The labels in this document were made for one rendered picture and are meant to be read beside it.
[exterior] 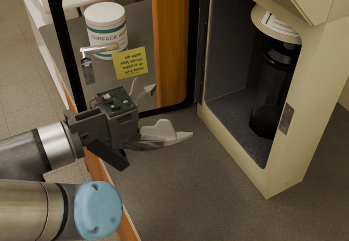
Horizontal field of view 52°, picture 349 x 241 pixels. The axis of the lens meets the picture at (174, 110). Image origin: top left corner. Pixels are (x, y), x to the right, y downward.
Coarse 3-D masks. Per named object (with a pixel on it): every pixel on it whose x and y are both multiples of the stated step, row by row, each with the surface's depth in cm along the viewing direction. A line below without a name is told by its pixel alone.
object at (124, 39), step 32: (64, 0) 67; (96, 0) 69; (128, 0) 71; (160, 0) 74; (96, 32) 74; (128, 32) 76; (160, 32) 79; (96, 64) 79; (128, 64) 82; (160, 64) 85; (160, 96) 92
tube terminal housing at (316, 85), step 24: (264, 0) 61; (336, 0) 48; (288, 24) 58; (336, 24) 52; (312, 48) 55; (336, 48) 56; (312, 72) 57; (336, 72) 61; (288, 96) 64; (312, 96) 62; (336, 96) 67; (216, 120) 93; (312, 120) 69; (288, 144) 70; (312, 144) 76; (264, 168) 81; (288, 168) 78; (264, 192) 83
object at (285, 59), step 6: (270, 42) 76; (276, 42) 74; (282, 42) 74; (270, 48) 74; (276, 48) 73; (282, 48) 73; (288, 48) 72; (294, 48) 72; (300, 48) 73; (270, 54) 73; (276, 54) 72; (282, 54) 71; (288, 54) 71; (294, 54) 71; (276, 60) 72; (282, 60) 71; (288, 60) 71; (294, 60) 71
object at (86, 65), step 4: (84, 60) 78; (88, 60) 78; (84, 64) 76; (88, 64) 77; (84, 68) 77; (88, 68) 77; (92, 68) 78; (84, 72) 78; (88, 72) 78; (92, 72) 79; (84, 76) 79; (88, 76) 79; (92, 76) 79; (88, 80) 80; (92, 80) 80
